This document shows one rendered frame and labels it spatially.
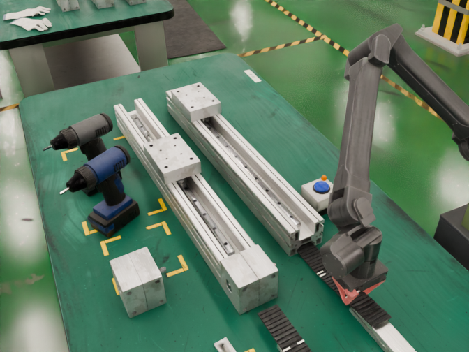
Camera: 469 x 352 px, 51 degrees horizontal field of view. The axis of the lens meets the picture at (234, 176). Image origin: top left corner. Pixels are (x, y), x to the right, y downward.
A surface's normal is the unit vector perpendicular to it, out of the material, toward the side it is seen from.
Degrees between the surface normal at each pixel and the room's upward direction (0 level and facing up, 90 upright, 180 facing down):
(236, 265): 0
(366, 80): 43
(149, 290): 90
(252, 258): 0
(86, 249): 0
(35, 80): 90
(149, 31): 90
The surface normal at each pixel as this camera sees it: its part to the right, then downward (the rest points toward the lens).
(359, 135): 0.36, -0.27
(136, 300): 0.47, 0.55
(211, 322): -0.03, -0.78
